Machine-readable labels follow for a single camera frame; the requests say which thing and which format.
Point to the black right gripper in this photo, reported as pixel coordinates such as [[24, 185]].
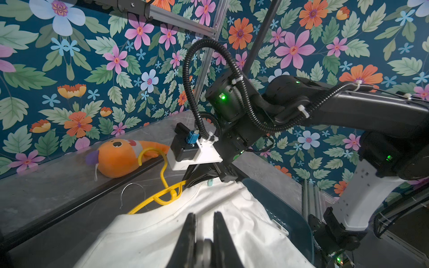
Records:
[[204, 172]]

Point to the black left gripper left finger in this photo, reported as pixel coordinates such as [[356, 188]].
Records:
[[183, 253]]

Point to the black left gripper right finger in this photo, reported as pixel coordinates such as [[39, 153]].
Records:
[[224, 252]]

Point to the white t-shirt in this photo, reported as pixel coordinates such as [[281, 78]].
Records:
[[209, 226]]

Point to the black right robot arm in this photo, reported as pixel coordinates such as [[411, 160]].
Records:
[[393, 149]]

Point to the dark teal clothespin tray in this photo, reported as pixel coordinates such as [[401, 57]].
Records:
[[280, 212]]

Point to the orange plush fish toy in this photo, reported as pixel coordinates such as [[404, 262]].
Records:
[[119, 157]]

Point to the black clothes rack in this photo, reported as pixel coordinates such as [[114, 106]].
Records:
[[74, 73]]

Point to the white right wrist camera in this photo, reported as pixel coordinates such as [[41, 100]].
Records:
[[189, 148]]

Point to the black wall hook rail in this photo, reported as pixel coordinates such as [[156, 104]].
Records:
[[136, 7]]

